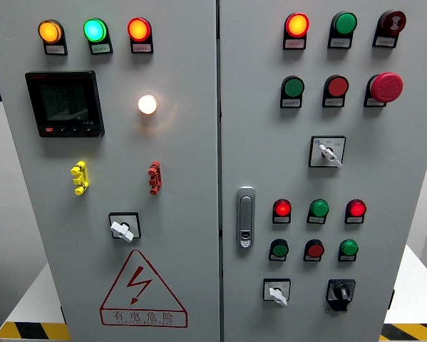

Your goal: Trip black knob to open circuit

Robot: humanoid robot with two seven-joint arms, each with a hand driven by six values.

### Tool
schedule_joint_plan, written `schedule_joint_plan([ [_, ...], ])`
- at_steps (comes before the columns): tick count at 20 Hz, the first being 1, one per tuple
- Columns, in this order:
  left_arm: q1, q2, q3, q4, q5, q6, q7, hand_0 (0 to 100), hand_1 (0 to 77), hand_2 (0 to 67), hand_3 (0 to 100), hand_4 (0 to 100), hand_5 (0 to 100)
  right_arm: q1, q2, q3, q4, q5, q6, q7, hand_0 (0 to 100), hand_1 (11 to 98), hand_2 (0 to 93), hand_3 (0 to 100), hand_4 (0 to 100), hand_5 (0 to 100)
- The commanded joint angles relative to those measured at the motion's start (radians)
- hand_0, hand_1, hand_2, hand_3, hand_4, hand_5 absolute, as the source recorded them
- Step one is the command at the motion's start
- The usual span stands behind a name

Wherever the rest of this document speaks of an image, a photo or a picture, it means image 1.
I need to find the black handle turn switch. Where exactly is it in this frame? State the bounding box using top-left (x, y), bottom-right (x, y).
top-left (324, 279), bottom-right (356, 314)

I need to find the pale grey cabinet door with lock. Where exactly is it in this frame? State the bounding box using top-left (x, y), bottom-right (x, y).
top-left (217, 0), bottom-right (427, 342)

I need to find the dark red buzzer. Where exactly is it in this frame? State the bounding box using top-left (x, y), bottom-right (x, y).
top-left (371, 9), bottom-right (407, 48)

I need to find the lit green round lamp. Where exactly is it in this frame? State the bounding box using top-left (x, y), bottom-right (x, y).
top-left (83, 17), bottom-right (114, 56)

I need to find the white handle switch, blue mark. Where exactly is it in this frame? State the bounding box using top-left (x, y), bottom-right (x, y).
top-left (308, 135), bottom-right (347, 169)

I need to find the white round lamp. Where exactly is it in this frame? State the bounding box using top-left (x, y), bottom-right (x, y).
top-left (138, 94), bottom-right (158, 115)

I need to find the small red push button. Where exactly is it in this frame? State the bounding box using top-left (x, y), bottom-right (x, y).
top-left (303, 239), bottom-right (326, 263)

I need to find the large red lamp above buttons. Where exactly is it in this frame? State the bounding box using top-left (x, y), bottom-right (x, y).
top-left (282, 12), bottom-right (311, 51)

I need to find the pale grey cabinet door with display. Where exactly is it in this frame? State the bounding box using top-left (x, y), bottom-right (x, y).
top-left (0, 0), bottom-right (222, 342)

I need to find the black yellow striped tape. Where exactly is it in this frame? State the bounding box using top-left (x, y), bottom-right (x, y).
top-left (379, 323), bottom-right (427, 342)
top-left (0, 322), bottom-right (72, 342)

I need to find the small green push button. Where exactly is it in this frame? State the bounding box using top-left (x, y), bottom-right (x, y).
top-left (268, 238), bottom-right (290, 262)

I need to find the large dark green lamp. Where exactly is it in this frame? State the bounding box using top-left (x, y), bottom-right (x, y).
top-left (327, 11), bottom-right (358, 50)

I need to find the large red push button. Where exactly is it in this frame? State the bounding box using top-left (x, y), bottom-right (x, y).
top-left (321, 74), bottom-right (350, 108)

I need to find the red warning triangle sticker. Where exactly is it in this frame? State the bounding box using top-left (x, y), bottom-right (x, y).
top-left (99, 249), bottom-right (189, 329)

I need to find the small green lamp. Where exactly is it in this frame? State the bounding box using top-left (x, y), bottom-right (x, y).
top-left (337, 239), bottom-right (360, 263)
top-left (306, 199), bottom-right (330, 225)

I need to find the large green push button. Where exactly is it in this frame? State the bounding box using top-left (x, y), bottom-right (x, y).
top-left (279, 75), bottom-right (306, 109)

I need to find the white handle switch, black plate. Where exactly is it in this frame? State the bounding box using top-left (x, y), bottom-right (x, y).
top-left (108, 212), bottom-right (143, 245)

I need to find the small yellow handle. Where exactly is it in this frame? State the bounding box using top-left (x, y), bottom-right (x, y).
top-left (70, 160), bottom-right (91, 197)

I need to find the silver door lock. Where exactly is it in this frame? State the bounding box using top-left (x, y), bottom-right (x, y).
top-left (236, 186), bottom-right (257, 249)

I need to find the large red stop button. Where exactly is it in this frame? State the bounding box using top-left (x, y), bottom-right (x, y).
top-left (363, 72), bottom-right (404, 108)

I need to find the black display meter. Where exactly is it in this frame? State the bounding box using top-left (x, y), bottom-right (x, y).
top-left (24, 70), bottom-right (106, 139)

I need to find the large red lamp beside green lamp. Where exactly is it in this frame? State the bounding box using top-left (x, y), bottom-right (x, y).
top-left (127, 16), bottom-right (155, 54)

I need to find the yellow round lamp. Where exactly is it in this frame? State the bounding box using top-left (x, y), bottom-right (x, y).
top-left (37, 19), bottom-right (69, 56)

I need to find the small red lamp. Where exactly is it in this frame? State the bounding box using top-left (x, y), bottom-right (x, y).
top-left (272, 199), bottom-right (293, 225)
top-left (344, 199), bottom-right (368, 225)

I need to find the small red handle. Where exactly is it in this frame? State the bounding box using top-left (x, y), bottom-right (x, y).
top-left (148, 160), bottom-right (163, 196)

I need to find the small white handle switch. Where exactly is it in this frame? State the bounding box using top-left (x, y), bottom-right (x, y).
top-left (262, 278), bottom-right (292, 308)

